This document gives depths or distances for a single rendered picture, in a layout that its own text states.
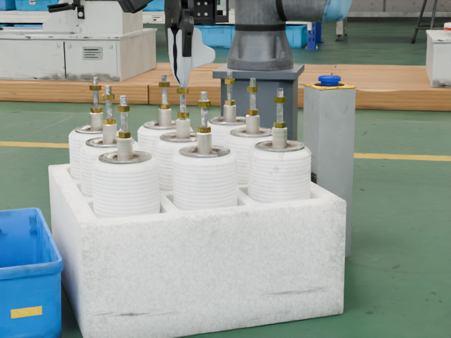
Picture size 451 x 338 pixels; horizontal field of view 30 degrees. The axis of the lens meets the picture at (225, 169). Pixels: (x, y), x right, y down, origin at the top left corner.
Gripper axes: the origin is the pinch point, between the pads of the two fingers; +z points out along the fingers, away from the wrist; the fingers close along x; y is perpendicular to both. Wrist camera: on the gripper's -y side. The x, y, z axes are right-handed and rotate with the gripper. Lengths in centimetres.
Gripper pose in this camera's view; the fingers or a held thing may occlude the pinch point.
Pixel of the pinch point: (178, 78)
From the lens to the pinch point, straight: 131.1
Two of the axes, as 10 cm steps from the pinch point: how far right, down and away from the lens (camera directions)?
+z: 0.1, 9.7, 2.3
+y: 9.2, -1.0, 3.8
